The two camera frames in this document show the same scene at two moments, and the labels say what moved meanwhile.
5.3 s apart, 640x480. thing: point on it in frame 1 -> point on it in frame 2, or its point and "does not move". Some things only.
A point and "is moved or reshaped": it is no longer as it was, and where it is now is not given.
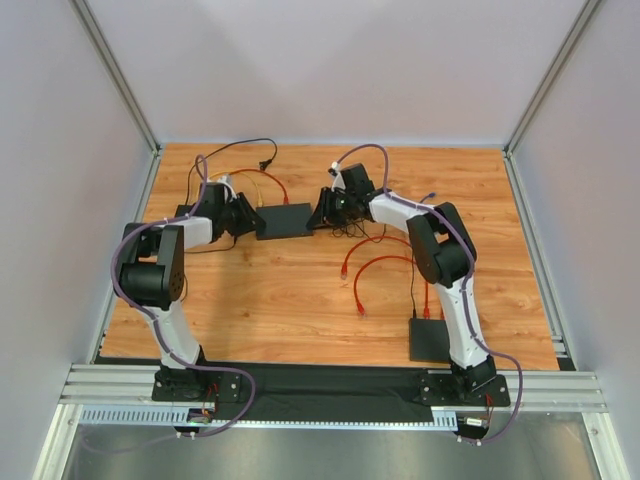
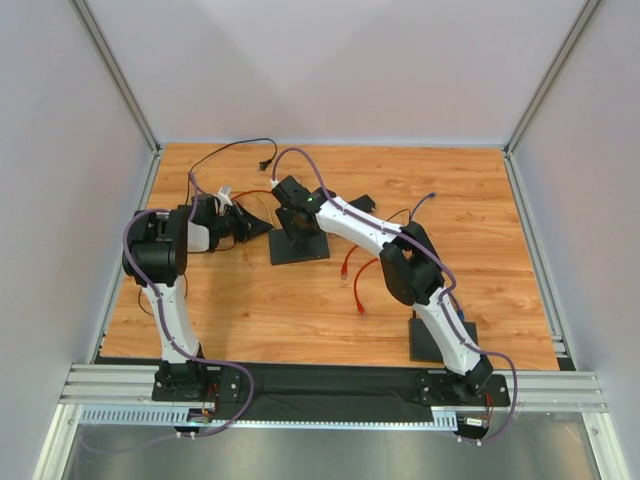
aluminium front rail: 134,385 does not move
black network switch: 429,340 does not move
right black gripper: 327,210 -> 291,220
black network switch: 284,221 is moved or reshaped
